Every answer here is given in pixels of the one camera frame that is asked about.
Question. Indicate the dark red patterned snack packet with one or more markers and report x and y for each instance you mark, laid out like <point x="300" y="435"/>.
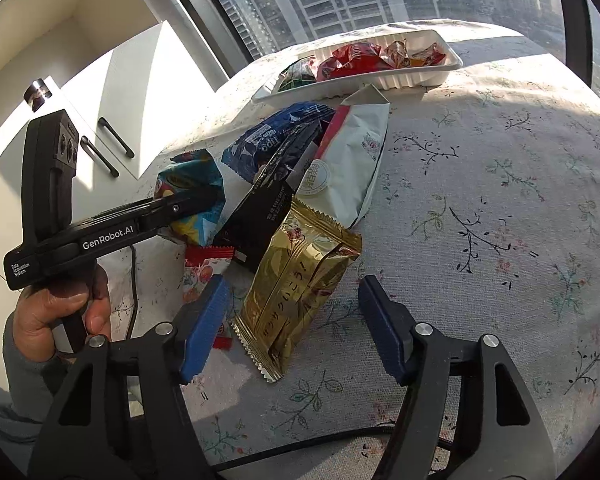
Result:
<point x="395" y="52"/>

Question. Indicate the white floor cabinet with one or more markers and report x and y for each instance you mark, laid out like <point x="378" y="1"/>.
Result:
<point x="130" y="75"/>

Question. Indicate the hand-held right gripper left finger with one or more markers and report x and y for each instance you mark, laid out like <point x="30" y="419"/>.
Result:
<point x="205" y="330"/>

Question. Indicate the white plastic tray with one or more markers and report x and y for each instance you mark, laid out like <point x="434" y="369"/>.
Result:
<point x="415" y="77"/>

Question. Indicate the dark jar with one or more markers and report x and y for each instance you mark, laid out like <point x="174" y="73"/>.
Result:
<point x="37" y="95"/>

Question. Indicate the bright red snack packet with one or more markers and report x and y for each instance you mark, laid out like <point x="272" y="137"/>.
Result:
<point x="350" y="60"/>

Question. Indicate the blue snack packet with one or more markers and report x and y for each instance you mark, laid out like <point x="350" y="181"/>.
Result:
<point x="270" y="142"/>

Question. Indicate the black window frame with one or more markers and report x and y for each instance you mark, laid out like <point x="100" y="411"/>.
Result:
<point x="215" y="25"/>

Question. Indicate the orange green snack packet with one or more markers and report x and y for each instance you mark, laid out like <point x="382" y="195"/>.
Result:
<point x="427" y="55"/>

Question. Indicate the dark green snack packet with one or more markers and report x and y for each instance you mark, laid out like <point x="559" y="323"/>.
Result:
<point x="297" y="75"/>

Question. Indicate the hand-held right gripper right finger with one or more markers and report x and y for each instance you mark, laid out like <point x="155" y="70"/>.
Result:
<point x="382" y="330"/>

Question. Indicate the black snack packet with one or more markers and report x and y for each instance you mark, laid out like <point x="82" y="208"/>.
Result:
<point x="260" y="215"/>

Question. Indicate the red white floral snack packet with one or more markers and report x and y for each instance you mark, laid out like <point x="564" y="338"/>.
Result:
<point x="202" y="272"/>

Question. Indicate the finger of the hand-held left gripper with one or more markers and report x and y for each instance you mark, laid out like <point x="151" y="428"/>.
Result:
<point x="180" y="206"/>

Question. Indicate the teal colourful snack packet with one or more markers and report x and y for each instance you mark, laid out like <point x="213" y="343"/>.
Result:
<point x="190" y="175"/>

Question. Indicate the person's left forearm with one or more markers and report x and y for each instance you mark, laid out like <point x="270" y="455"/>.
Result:
<point x="25" y="385"/>

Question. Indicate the gold snack packet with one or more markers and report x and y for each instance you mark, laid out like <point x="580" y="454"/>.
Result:
<point x="295" y="285"/>

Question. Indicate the person's left hand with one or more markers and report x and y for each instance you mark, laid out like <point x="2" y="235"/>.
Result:
<point x="35" y="320"/>

